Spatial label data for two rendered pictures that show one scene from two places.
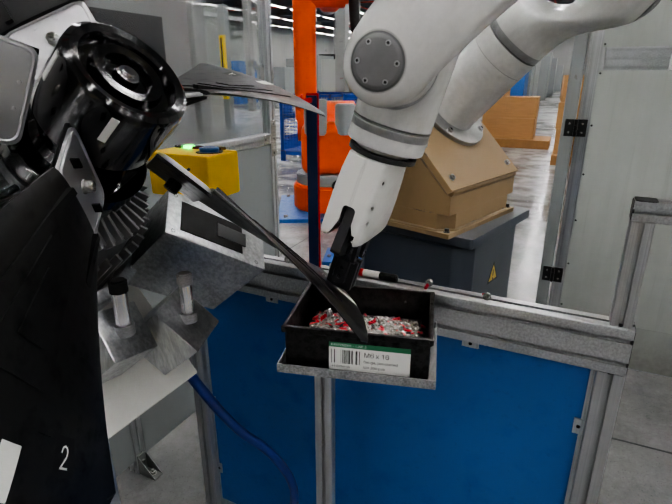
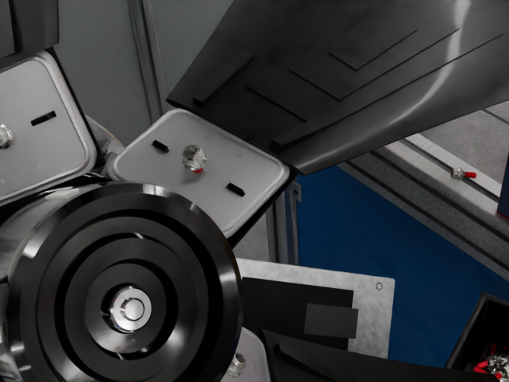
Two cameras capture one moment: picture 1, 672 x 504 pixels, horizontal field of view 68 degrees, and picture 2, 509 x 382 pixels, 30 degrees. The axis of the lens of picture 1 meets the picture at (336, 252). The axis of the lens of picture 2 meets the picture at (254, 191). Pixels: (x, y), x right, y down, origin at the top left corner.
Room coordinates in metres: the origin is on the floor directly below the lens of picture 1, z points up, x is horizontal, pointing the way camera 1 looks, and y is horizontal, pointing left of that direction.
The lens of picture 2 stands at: (0.28, 0.03, 1.58)
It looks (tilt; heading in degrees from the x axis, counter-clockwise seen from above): 48 degrees down; 23
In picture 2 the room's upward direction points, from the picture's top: 5 degrees counter-clockwise
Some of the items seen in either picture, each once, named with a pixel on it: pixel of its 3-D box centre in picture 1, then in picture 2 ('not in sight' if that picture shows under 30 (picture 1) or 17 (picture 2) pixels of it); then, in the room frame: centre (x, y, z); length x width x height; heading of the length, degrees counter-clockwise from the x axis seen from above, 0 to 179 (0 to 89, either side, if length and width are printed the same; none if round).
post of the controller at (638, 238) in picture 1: (632, 264); not in sight; (0.69, -0.44, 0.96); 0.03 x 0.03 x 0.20; 64
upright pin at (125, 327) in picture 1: (121, 307); not in sight; (0.48, 0.23, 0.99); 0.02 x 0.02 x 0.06
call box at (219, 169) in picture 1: (195, 174); not in sight; (1.05, 0.30, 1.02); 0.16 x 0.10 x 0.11; 64
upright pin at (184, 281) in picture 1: (186, 297); not in sight; (0.56, 0.18, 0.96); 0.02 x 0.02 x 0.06
